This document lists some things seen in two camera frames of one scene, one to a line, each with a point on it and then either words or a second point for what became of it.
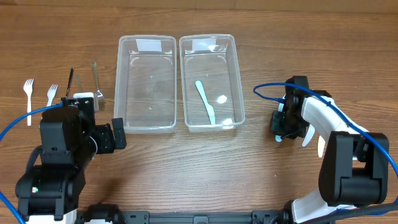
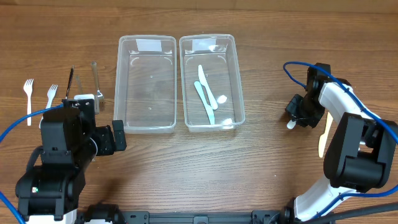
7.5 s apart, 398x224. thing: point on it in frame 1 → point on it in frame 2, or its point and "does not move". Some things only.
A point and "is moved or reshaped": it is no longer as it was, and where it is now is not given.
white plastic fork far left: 28,88 does not move
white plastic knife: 278,138 → 203,81
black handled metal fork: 71,79 does not move
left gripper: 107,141 does not move
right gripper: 278,122 → 301,112
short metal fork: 77,78 does not move
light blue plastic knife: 209,108 does not move
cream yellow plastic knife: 321,146 does not move
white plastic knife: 310,133 is moved or reshaped
